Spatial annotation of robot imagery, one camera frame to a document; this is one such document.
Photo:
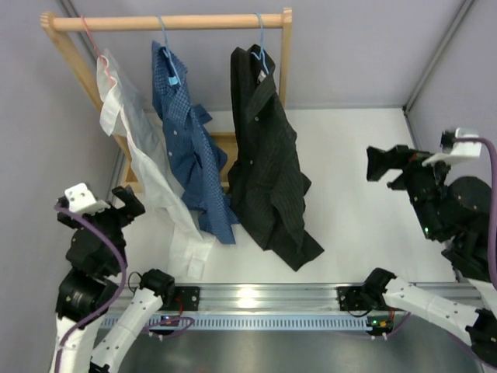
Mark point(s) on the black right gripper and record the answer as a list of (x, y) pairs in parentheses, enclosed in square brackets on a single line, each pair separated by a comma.
[(397, 158)]

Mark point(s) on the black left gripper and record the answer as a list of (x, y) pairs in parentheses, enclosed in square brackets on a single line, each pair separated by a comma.
[(133, 207)]

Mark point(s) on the black pinstriped shirt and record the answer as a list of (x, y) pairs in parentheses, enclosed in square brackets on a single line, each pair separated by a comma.
[(267, 185)]

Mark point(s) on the blue wire hanger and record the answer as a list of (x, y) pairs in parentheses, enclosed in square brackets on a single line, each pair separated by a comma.
[(261, 42)]

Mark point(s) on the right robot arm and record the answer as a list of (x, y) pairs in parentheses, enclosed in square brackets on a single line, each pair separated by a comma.
[(457, 215)]

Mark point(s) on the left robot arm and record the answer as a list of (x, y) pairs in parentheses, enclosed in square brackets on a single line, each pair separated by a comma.
[(96, 280)]

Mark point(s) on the white shirt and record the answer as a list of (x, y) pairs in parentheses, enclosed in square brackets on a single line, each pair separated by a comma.
[(179, 245)]

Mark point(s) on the blue checked shirt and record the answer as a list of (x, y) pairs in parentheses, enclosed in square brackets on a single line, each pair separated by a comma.
[(195, 160)]

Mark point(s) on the blue hanger with shirt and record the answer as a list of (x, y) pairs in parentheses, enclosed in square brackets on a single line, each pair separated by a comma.
[(174, 78)]

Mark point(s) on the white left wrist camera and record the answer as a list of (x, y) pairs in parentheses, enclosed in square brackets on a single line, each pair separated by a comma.
[(79, 199)]

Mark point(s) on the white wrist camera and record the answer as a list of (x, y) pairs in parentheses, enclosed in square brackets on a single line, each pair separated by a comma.
[(457, 145), (79, 199)]

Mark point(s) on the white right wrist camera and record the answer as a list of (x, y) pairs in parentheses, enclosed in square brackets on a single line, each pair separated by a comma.
[(457, 145)]

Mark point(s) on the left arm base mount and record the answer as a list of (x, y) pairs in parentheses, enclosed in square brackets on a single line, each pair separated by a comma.
[(185, 299)]

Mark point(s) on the slotted grey cable duct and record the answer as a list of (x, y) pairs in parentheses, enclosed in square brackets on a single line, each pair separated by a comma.
[(261, 322)]

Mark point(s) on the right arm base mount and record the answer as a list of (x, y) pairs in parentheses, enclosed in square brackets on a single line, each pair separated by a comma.
[(384, 321)]

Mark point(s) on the aluminium mounting rail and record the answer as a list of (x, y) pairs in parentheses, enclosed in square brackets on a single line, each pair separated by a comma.
[(295, 297)]

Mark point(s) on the pink wire hanger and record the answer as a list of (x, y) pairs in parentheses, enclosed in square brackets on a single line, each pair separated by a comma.
[(100, 57)]

